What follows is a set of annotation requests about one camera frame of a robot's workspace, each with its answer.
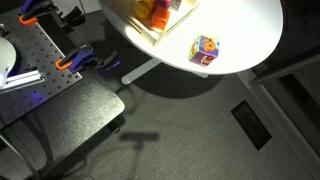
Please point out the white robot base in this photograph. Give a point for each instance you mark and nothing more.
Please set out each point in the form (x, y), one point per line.
(5, 56)

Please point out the shallow wooden box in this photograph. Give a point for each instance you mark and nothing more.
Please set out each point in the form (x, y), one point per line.
(133, 25)

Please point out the white table base leg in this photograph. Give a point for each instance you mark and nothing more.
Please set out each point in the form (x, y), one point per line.
(140, 70)

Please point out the colourful soft picture cube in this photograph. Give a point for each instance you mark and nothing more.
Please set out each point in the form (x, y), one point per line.
(204, 50)

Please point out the black cart caster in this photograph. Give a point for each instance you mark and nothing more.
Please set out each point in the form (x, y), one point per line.
(114, 127)

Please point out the orange toy block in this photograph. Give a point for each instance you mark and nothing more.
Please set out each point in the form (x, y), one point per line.
(160, 18)

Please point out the purple bar clamp orange pad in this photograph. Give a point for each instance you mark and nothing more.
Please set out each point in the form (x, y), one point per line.
(80, 58)
(35, 8)

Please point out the black cart shelf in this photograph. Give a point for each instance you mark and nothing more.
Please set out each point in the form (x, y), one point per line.
(76, 113)

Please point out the magenta toy block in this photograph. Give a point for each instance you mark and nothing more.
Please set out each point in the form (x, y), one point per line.
(163, 3)

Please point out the small patterned white cube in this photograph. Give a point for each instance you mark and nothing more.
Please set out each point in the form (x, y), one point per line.
(175, 4)

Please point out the black floor vent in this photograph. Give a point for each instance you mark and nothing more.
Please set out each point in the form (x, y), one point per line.
(251, 125)

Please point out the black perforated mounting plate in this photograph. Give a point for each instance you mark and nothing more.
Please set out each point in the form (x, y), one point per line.
(36, 50)

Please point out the dark cabinet with white frame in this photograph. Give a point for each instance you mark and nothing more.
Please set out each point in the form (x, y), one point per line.
(293, 96)

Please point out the aluminium extrusion rail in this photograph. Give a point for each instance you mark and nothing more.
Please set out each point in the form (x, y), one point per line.
(25, 78)

